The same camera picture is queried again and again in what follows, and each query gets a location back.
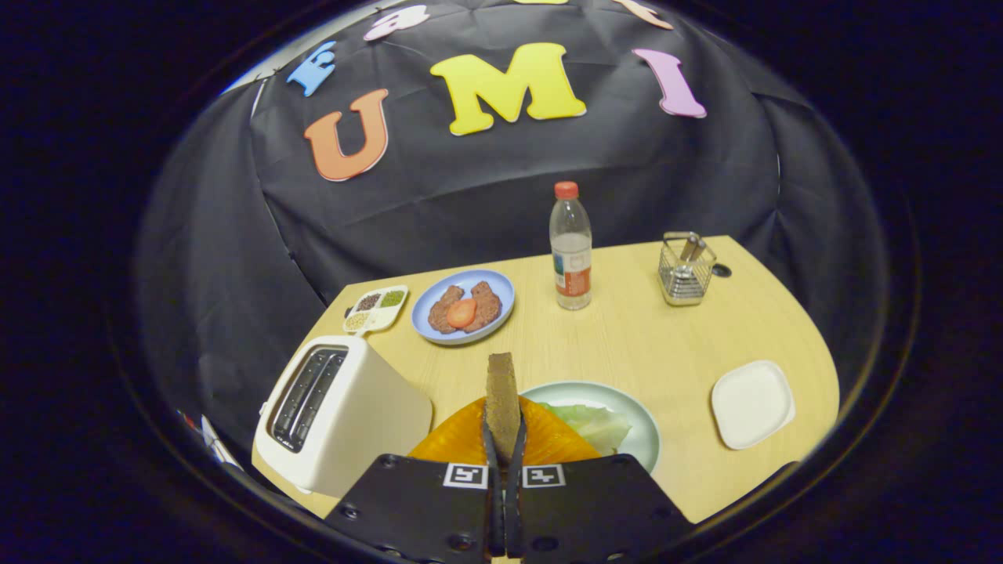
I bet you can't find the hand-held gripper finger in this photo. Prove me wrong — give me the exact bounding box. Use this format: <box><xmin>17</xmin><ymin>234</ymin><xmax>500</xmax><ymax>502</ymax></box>
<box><xmin>324</xmin><ymin>398</ymin><xmax>506</xmax><ymax>564</ymax></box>
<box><xmin>505</xmin><ymin>396</ymin><xmax>694</xmax><ymax>564</ymax></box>

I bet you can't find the metal wire basket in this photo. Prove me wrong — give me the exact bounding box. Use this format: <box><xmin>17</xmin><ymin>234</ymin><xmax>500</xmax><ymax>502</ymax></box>
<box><xmin>658</xmin><ymin>232</ymin><xmax>717</xmax><ymax>306</ymax></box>

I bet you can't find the brown bread slice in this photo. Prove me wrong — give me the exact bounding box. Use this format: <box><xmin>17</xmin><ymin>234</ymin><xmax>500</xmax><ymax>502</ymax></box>
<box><xmin>485</xmin><ymin>352</ymin><xmax>523</xmax><ymax>463</ymax></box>

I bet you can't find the pale green round plate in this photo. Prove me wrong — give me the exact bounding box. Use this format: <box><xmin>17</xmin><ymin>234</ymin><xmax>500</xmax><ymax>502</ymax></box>
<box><xmin>519</xmin><ymin>381</ymin><xmax>661</xmax><ymax>474</ymax></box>

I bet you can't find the clear bottle with red cap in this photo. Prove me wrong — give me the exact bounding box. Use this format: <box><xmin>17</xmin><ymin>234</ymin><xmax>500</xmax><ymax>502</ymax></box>
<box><xmin>549</xmin><ymin>182</ymin><xmax>593</xmax><ymax>311</ymax></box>

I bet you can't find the green lettuce leaf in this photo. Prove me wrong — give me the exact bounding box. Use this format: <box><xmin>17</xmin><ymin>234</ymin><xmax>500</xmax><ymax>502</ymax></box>
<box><xmin>541</xmin><ymin>403</ymin><xmax>632</xmax><ymax>457</ymax></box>

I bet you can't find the brown meat patty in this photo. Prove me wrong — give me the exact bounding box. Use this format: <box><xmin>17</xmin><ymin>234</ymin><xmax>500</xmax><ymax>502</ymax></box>
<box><xmin>429</xmin><ymin>286</ymin><xmax>465</xmax><ymax>334</ymax></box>
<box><xmin>466</xmin><ymin>282</ymin><xmax>502</xmax><ymax>332</ymax></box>

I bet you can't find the white divided condiment tray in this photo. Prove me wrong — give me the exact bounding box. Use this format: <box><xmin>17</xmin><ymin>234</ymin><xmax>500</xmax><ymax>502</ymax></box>
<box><xmin>342</xmin><ymin>285</ymin><xmax>410</xmax><ymax>336</ymax></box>

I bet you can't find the blue plate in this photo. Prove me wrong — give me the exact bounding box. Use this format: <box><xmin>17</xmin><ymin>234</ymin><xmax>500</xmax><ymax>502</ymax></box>
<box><xmin>411</xmin><ymin>269</ymin><xmax>516</xmax><ymax>345</ymax></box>

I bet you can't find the white square plate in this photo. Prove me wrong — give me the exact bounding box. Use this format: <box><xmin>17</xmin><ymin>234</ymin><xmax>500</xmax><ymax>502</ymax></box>
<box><xmin>711</xmin><ymin>360</ymin><xmax>797</xmax><ymax>450</ymax></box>

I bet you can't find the white toaster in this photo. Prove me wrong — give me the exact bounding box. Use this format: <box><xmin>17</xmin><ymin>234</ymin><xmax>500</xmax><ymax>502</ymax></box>
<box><xmin>252</xmin><ymin>335</ymin><xmax>433</xmax><ymax>500</ymax></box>

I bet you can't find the white and red item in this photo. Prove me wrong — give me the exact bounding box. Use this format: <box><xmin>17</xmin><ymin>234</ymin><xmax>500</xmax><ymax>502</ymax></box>
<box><xmin>179</xmin><ymin>409</ymin><xmax>242</xmax><ymax>472</ymax></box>

